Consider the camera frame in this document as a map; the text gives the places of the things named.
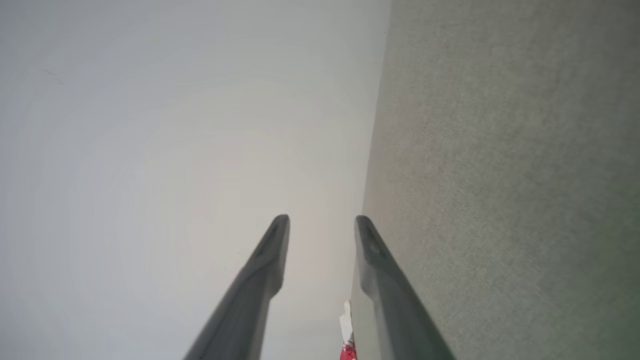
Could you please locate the red and white garment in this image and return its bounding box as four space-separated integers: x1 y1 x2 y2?
339 299 358 360

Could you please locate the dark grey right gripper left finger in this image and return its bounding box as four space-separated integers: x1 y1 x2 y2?
184 214 291 360

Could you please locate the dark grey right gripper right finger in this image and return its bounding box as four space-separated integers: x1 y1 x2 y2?
354 215 456 360

